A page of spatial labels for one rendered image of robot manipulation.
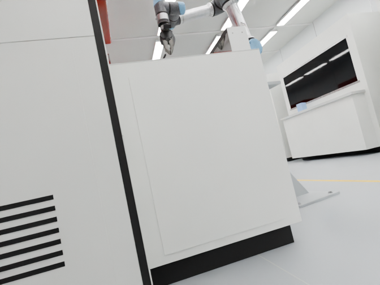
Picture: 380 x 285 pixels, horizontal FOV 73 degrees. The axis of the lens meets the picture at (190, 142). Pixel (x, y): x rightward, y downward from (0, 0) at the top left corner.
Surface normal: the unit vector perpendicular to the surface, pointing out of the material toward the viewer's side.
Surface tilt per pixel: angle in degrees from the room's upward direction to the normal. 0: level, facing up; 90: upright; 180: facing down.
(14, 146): 90
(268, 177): 90
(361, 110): 90
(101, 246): 90
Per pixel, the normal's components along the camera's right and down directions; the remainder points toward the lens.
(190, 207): 0.23, -0.14
